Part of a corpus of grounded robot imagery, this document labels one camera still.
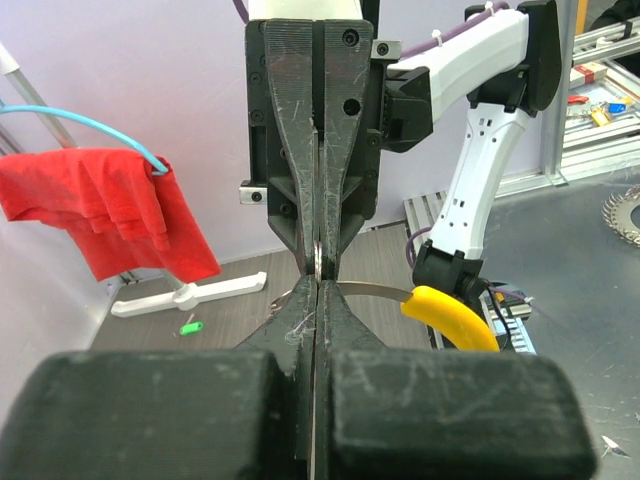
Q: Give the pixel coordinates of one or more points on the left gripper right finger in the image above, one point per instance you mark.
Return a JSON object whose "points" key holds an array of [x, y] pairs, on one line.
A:
{"points": [[383, 413]]}

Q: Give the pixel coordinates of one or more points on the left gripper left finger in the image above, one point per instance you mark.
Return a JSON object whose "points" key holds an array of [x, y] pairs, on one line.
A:
{"points": [[216, 414]]}

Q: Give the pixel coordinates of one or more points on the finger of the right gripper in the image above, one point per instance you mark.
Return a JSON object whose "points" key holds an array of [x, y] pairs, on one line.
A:
{"points": [[347, 49], [289, 61]]}

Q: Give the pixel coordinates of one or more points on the metal keyring with yellow grip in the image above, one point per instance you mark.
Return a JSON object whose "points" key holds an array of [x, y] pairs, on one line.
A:
{"points": [[465, 329]]}

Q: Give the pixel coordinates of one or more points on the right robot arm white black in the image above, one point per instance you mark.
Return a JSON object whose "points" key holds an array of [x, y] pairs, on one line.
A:
{"points": [[506, 61]]}

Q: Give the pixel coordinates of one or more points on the green key tag far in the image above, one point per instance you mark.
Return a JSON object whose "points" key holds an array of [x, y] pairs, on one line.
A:
{"points": [[191, 326]]}

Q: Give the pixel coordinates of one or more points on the silver white clothes rack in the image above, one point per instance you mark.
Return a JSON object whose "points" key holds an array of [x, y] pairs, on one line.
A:
{"points": [[70, 135]]}

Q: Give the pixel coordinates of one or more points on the light blue hanger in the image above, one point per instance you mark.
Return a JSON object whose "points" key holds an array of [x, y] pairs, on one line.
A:
{"points": [[158, 166]]}

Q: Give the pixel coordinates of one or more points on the red hanging cloth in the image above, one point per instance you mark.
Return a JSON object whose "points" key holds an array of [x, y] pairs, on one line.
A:
{"points": [[119, 214]]}

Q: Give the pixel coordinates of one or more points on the white slotted cable duct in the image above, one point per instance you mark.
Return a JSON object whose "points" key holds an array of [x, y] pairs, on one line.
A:
{"points": [[508, 320]]}

